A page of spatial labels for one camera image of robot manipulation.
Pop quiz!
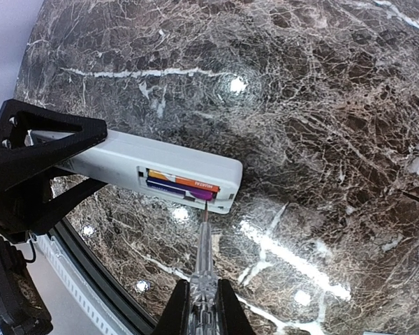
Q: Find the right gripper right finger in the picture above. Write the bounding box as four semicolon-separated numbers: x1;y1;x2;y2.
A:
218;279;256;335

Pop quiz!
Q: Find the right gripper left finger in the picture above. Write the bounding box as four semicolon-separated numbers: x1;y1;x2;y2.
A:
152;279;190;335

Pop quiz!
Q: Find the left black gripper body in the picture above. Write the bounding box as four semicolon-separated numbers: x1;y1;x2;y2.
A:
0;111;53;241

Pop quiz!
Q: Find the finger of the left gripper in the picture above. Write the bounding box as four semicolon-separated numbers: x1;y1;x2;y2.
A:
8;177;106;235
0;99;108;191

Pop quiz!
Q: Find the clear plastic screwdriver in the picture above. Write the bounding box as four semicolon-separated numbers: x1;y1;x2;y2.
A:
187;202;218;334

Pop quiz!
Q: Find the white remote control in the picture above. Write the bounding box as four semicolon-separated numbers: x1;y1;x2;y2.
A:
24;128;244;214

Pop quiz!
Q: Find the purple battery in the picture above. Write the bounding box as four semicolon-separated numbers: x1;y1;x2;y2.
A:
146;177;214;201

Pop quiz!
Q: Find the black front rail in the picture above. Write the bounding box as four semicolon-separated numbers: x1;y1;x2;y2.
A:
50;219;156;334

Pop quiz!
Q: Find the left white slotted cable duct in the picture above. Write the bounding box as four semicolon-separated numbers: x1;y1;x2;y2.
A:
36;235;131;335

